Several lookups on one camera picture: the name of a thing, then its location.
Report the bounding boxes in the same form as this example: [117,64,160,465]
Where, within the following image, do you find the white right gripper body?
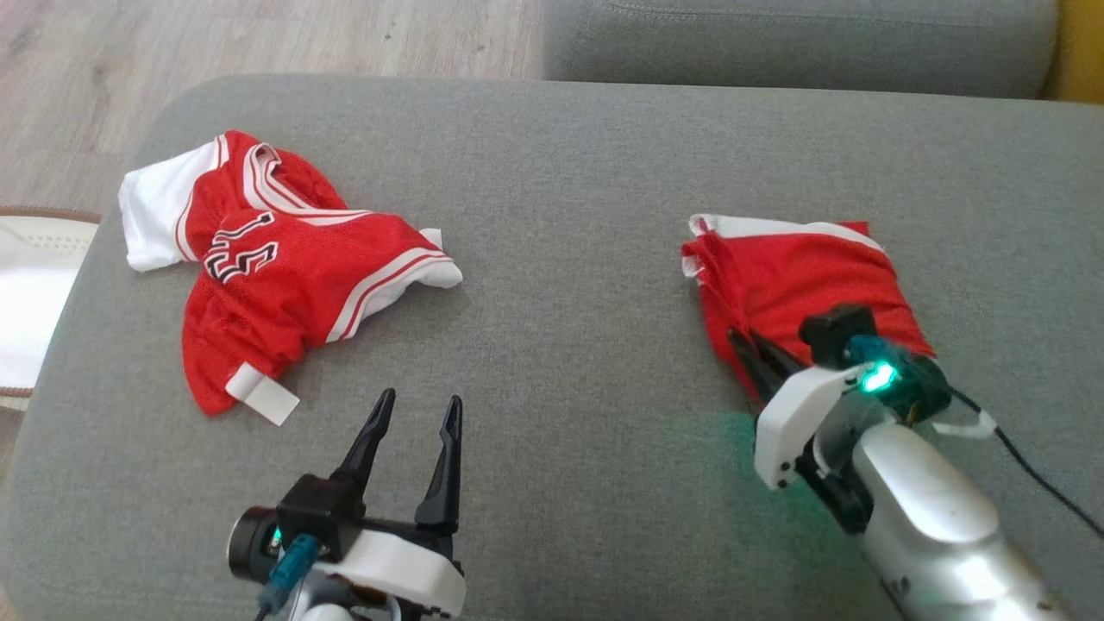
[755,341,951,536]

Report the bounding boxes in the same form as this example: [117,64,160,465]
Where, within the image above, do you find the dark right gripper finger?
[749,330,809,389]
[727,328,777,404]

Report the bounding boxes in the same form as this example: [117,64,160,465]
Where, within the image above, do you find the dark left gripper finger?
[330,388,398,505]
[414,395,464,534]

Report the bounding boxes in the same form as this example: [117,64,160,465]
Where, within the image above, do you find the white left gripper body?
[276,473,467,620]

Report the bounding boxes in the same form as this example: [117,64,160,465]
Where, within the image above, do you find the red mesh shorts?
[680,213,937,406]

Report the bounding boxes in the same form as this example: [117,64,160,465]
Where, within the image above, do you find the red basketball jersey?
[118,129,464,428]

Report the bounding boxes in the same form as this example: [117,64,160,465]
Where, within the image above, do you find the grey fabric sofa seat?
[0,73,1104,621]

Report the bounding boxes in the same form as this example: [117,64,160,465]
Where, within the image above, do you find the grey sofa cushion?
[542,0,1060,100]

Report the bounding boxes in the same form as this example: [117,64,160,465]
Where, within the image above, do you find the white mat with brown rim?
[0,207,103,412]

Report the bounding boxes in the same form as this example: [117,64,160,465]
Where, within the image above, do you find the yellow upholstered panel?
[1042,0,1104,106]

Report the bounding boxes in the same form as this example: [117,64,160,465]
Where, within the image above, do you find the white cable tie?
[931,410,998,439]

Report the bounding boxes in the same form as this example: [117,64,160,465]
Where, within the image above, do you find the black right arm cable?
[944,388,1104,540]

